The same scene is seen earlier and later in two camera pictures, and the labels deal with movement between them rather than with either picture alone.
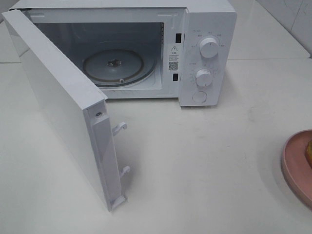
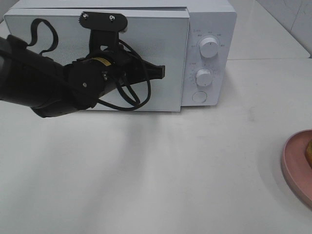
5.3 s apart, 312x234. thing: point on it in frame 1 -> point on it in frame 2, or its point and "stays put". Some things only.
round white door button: (199, 96) stays put
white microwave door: (81, 109) -> (160, 36)
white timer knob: (204, 77) stays put
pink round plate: (297, 173) stays put
